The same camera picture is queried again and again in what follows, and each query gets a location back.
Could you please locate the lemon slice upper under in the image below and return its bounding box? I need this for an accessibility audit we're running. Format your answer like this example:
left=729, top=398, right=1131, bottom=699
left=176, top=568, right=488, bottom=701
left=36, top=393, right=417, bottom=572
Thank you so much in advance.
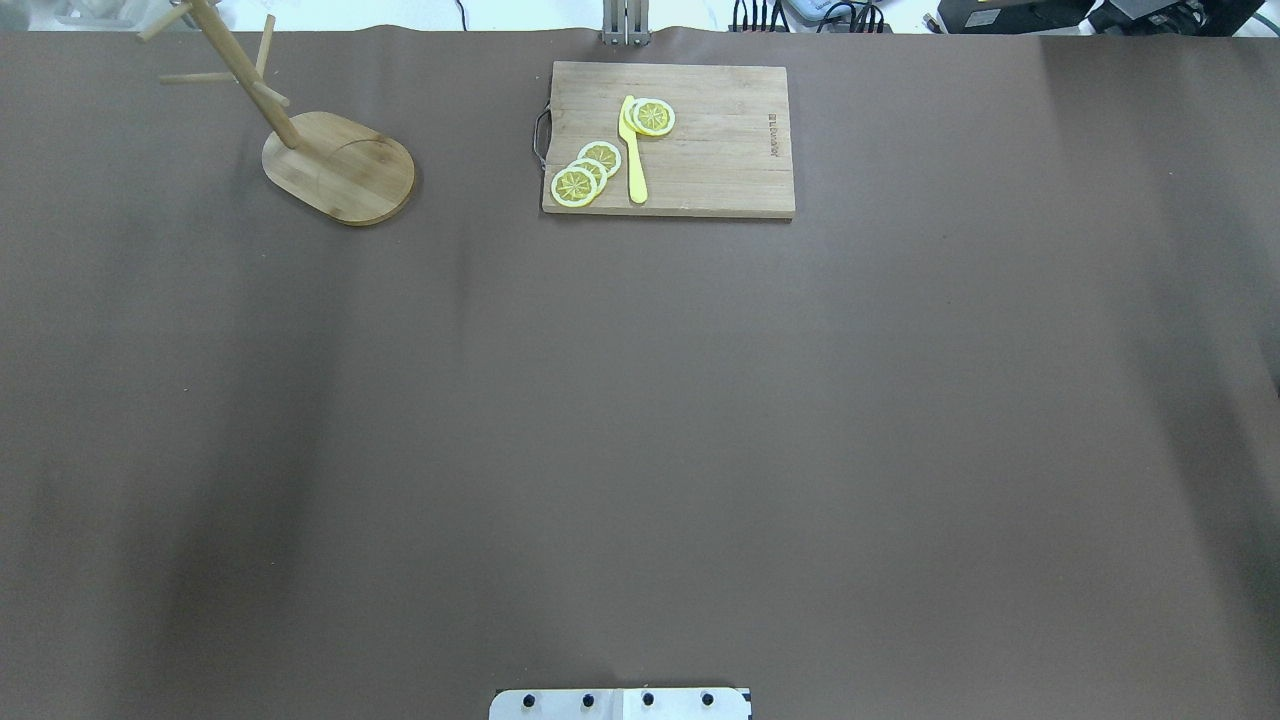
left=620, top=96, right=637, bottom=133

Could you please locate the black equipment box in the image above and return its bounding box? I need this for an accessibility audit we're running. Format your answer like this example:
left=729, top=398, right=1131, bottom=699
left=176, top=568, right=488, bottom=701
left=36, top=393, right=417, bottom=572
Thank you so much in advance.
left=936, top=1, right=1096, bottom=35

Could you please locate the lemon slice row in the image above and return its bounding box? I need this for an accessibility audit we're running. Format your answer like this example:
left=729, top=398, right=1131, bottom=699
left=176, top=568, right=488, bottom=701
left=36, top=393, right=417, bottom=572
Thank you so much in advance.
left=549, top=167, right=599, bottom=208
left=567, top=158, right=611, bottom=193
left=577, top=140, right=622, bottom=178

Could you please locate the black cable bundle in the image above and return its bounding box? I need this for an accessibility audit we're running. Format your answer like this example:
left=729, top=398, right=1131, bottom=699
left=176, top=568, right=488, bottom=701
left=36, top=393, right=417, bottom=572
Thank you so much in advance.
left=730, top=0, right=890, bottom=35

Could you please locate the lemon slice row near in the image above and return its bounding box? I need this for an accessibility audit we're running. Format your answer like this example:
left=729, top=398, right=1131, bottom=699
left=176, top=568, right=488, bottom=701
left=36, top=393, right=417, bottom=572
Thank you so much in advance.
left=549, top=167, right=599, bottom=208

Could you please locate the yellow plastic knife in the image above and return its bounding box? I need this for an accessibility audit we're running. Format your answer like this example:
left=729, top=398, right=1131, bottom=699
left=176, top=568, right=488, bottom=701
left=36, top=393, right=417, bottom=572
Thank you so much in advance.
left=617, top=106, right=649, bottom=205

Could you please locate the lemon slice row far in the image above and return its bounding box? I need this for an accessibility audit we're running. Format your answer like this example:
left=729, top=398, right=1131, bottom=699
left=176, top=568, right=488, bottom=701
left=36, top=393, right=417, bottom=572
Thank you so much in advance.
left=577, top=140, right=622, bottom=178

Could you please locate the metal camera stand post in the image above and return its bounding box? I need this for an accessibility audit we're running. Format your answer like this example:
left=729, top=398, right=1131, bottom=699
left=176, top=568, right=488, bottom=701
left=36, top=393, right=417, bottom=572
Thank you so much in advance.
left=600, top=0, right=652, bottom=47

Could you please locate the lemon slice row middle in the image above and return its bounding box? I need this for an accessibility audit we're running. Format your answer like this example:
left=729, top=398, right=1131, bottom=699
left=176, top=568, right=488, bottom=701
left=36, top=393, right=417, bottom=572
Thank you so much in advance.
left=567, top=158, right=611, bottom=193

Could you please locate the lemon slice upper top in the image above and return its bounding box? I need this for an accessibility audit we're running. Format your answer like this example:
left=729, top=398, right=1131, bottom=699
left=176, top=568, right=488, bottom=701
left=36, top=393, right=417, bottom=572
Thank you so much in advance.
left=628, top=97, right=676, bottom=137

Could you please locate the wooden cup storage rack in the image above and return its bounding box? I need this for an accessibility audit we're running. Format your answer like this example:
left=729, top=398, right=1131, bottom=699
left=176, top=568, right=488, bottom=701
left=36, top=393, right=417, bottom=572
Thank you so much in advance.
left=134, top=1, right=417, bottom=227

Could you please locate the bamboo cutting board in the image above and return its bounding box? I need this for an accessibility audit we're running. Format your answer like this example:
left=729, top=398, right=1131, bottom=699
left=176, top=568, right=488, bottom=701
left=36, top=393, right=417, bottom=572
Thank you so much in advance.
left=541, top=61, right=796, bottom=220

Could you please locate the brown table mat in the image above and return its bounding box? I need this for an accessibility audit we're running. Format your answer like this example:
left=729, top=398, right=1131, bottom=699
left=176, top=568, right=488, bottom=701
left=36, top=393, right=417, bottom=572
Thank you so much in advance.
left=1, top=28, right=1277, bottom=719

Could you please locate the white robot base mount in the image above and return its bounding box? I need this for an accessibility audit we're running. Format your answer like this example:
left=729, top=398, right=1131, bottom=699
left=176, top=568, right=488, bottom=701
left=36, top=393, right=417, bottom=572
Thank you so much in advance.
left=488, top=687, right=754, bottom=719

